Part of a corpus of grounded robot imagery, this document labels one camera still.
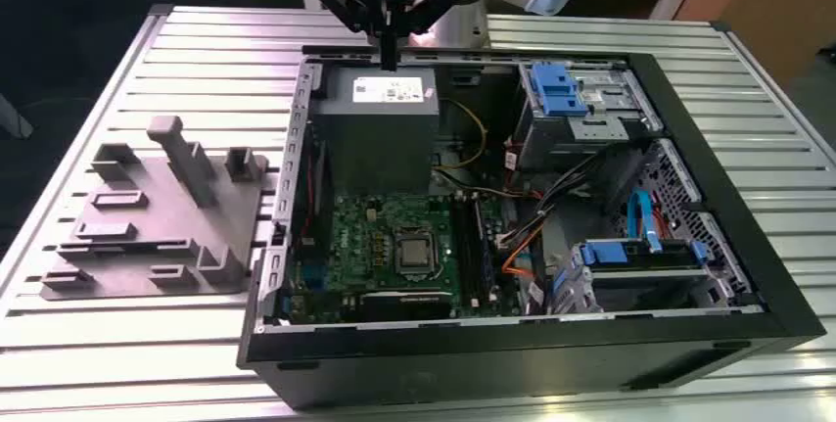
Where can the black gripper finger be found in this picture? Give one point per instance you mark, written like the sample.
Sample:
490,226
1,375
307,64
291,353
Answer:
425,11
341,1

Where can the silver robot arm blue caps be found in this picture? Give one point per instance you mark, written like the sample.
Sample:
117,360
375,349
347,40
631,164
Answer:
461,25

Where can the motherboard RAM slot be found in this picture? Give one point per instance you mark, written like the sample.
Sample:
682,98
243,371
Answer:
474,250
467,250
459,250

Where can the blue disk carrier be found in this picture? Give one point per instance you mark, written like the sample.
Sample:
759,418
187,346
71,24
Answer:
559,94
607,253

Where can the grey power supply unit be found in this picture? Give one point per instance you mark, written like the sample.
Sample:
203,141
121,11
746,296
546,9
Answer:
379,148

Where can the metal drive cage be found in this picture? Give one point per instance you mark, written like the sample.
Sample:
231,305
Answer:
589,138

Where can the silver CPU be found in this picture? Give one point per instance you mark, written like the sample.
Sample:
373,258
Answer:
415,254

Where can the grey parts rack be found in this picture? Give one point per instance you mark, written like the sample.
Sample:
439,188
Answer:
163,206

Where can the brown wooden cabinet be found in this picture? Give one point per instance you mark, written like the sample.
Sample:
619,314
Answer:
771,1

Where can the green motherboard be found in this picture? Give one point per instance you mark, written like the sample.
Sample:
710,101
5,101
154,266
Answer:
353,265

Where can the blue board connector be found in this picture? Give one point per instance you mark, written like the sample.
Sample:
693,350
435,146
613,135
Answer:
314,277

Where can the black graphics card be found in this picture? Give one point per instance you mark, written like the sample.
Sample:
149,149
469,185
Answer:
405,307

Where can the metal disk bay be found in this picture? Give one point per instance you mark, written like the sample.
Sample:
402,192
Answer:
654,275

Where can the black PC case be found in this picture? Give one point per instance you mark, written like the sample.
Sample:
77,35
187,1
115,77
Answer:
523,368

